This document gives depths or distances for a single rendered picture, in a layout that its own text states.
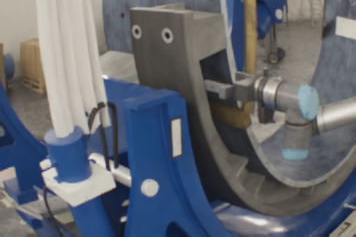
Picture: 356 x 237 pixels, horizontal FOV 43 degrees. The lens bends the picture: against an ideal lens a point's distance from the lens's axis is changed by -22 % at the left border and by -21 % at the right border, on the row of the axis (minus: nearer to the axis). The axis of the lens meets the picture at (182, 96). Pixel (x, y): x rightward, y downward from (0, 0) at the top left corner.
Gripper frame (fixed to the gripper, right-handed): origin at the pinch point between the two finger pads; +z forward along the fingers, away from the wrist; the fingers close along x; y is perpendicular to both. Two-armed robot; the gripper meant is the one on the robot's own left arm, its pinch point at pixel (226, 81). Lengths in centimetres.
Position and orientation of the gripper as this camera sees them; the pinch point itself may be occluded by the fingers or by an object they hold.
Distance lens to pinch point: 163.5
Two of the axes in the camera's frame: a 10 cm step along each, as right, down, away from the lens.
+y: -0.2, -9.6, -2.8
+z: -7.0, -1.9, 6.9
